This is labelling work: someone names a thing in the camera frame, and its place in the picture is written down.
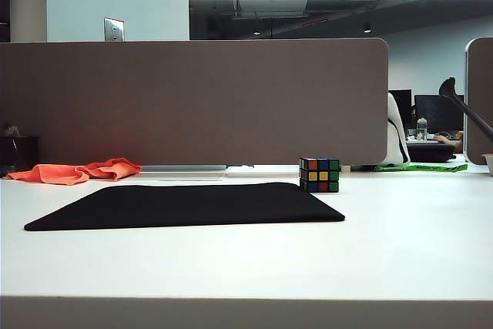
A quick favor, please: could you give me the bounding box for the black mesh pen holder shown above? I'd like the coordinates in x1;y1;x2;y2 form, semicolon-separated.
0;135;41;176

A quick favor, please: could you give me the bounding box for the wide brown desk partition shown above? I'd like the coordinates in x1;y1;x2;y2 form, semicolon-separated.
0;37;390;166

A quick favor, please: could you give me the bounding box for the silver wall switch plate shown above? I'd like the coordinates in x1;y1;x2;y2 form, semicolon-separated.
103;16;126;42

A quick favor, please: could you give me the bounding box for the small black monitor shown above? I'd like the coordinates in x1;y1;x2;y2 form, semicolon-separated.
391;89;413;115

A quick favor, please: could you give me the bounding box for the black mouse pad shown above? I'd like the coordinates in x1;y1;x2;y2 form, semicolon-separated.
23;181;346;232

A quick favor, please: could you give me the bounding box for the large black monitor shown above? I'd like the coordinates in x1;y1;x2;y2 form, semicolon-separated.
414;94;465;134

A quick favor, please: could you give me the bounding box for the multicolour puzzle cube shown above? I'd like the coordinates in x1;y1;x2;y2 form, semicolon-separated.
298;156;342;194

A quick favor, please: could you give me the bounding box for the white bag black strap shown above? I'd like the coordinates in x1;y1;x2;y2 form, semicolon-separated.
387;91;412;166

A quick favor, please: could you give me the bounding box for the orange cloth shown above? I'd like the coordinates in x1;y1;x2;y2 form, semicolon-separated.
3;157;143;186

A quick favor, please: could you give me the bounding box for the person forearm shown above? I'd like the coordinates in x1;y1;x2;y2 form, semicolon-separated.
434;134;463;151

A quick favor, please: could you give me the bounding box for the green tape strip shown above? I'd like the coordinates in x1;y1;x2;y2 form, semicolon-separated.
375;163;469;173

